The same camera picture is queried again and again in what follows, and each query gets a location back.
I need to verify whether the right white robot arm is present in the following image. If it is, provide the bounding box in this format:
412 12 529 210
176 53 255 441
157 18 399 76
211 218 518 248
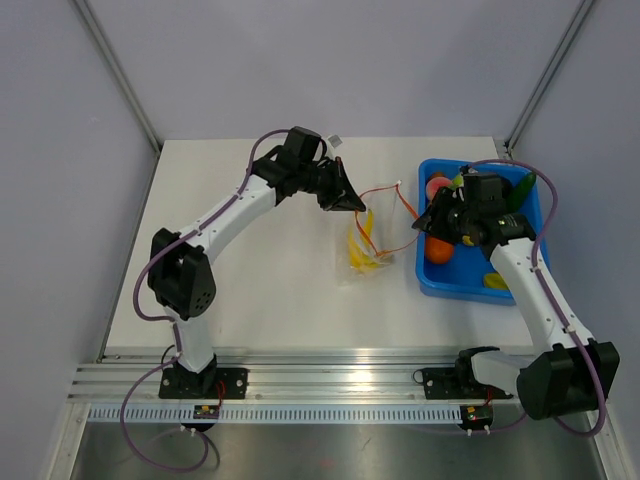
413 170 620 420

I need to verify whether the aluminium mounting rail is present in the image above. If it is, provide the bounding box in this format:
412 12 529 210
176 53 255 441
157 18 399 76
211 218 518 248
67 347 611 405

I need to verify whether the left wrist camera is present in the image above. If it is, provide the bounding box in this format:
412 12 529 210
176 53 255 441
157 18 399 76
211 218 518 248
327 135 343 148

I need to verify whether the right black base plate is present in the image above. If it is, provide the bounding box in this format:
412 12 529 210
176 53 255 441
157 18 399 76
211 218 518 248
411 367 513 401

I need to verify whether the yellow green starfruit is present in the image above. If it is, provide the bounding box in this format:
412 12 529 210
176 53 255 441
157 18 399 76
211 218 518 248
483 272 509 291

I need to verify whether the white slotted cable duct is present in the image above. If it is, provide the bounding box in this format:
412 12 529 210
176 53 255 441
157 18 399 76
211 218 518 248
88 404 462 425

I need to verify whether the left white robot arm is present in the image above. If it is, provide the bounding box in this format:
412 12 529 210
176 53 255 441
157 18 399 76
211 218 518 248
134 126 366 401

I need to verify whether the aluminium frame post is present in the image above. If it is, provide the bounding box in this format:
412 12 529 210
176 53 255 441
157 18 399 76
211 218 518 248
494 0 598 160
69 0 163 158

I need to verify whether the small circuit board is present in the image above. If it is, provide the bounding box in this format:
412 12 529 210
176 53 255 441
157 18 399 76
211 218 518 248
460 405 494 429
193 405 220 420

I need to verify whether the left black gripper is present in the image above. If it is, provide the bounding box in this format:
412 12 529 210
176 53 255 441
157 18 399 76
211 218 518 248
298 157 365 212

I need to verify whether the right small circuit board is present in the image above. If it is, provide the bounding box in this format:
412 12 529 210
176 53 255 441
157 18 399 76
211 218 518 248
460 405 494 429

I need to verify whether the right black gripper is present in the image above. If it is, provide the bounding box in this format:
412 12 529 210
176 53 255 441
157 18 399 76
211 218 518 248
412 186 477 246

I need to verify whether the left aluminium frame post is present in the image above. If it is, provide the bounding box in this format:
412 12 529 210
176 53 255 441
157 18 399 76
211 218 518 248
69 0 163 158

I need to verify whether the pink peach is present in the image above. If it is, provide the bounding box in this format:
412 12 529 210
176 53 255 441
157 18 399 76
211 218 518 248
425 176 451 202

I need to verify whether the right aluminium frame post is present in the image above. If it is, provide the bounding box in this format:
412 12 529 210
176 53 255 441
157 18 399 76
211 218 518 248
494 0 598 160

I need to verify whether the orange tomato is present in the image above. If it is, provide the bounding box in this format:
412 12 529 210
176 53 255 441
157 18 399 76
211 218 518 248
424 236 455 265

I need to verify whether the clear zip top bag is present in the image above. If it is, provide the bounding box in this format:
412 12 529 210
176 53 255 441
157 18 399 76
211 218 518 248
335 180 418 287

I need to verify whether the left small circuit board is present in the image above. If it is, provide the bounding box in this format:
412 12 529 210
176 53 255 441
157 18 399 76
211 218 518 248
193 405 220 420

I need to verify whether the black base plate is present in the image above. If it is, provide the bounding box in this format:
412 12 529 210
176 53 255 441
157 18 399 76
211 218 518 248
158 364 249 400
411 367 513 401

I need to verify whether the green cucumber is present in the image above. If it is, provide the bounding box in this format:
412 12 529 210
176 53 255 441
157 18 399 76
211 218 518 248
506 172 537 212

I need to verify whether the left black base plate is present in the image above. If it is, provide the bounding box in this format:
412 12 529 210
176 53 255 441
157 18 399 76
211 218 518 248
158 364 249 400

